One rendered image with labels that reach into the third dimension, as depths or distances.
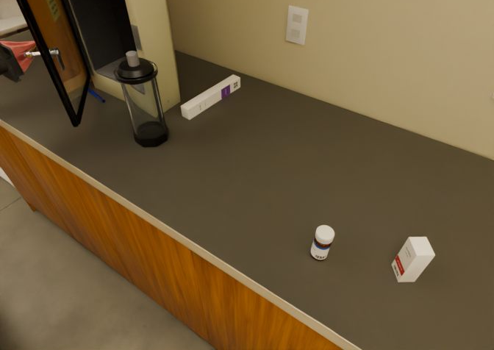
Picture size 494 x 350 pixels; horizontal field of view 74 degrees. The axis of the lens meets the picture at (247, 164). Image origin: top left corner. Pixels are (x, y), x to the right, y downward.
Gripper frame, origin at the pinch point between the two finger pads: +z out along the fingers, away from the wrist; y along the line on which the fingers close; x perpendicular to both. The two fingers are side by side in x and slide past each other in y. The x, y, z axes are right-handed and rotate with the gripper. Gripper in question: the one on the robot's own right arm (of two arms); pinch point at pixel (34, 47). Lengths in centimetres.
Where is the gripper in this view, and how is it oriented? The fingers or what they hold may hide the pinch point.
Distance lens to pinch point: 107.0
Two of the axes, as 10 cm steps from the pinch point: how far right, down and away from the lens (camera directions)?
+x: -8.3, -3.9, 4.0
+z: 5.6, -5.9, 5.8
